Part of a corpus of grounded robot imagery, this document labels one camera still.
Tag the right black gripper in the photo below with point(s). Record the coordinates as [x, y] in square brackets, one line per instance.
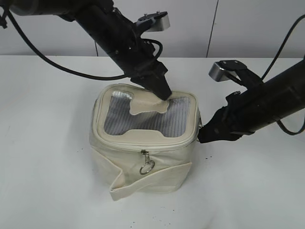
[216, 129]

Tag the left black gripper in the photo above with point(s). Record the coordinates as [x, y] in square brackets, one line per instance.
[152, 76]

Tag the metal ring zipper pull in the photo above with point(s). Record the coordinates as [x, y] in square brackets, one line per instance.
[148, 165]
[200, 123]

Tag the cream square zipper bag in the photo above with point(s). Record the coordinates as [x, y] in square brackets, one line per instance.
[142, 143]

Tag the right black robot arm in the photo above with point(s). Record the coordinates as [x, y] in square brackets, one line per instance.
[262, 104]

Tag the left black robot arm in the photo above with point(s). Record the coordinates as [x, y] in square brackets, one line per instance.
[118, 36]

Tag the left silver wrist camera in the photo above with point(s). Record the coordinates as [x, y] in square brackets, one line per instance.
[154, 22]

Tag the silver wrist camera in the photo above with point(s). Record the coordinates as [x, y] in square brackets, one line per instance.
[233, 70]
[154, 22]

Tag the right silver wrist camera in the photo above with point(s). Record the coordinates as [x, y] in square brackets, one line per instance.
[233, 70]

